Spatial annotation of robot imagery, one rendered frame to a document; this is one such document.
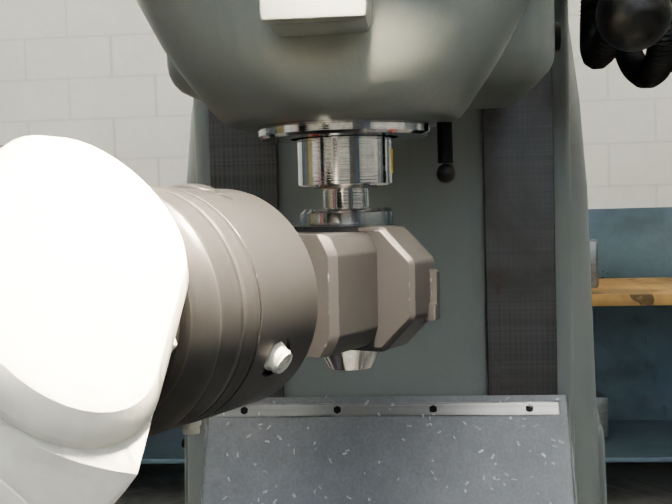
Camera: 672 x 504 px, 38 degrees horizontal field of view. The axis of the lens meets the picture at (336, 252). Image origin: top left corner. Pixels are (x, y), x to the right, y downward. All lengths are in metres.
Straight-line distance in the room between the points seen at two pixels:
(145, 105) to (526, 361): 4.14
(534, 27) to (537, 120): 0.27
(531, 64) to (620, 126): 4.19
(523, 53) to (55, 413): 0.44
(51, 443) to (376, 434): 0.66
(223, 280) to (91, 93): 4.67
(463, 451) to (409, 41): 0.52
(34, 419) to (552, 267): 0.69
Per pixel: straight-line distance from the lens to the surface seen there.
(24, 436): 0.22
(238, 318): 0.33
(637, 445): 4.32
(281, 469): 0.87
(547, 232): 0.87
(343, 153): 0.47
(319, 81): 0.41
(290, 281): 0.36
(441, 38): 0.42
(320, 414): 0.88
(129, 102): 4.93
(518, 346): 0.87
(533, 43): 0.60
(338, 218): 0.47
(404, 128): 0.46
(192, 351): 0.32
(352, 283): 0.41
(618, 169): 4.78
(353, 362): 0.49
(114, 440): 0.23
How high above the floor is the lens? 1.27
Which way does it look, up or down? 3 degrees down
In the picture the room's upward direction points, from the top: 2 degrees counter-clockwise
